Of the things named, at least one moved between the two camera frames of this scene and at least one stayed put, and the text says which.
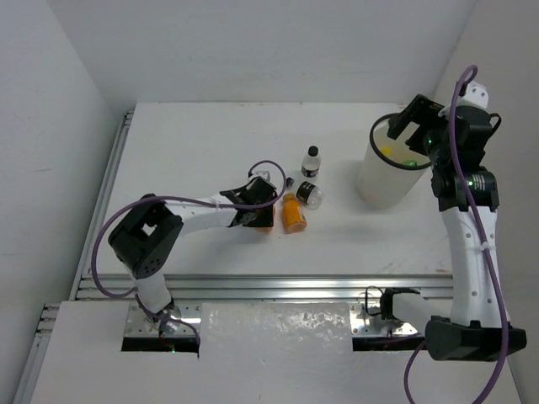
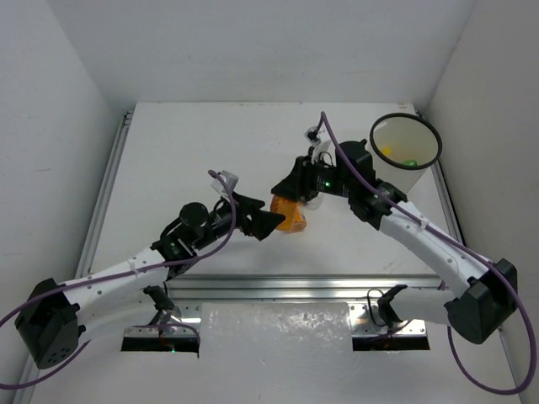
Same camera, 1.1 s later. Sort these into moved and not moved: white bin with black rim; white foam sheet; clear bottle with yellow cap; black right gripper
Moved: black right gripper
Not moved: clear bottle with yellow cap; white bin with black rim; white foam sheet
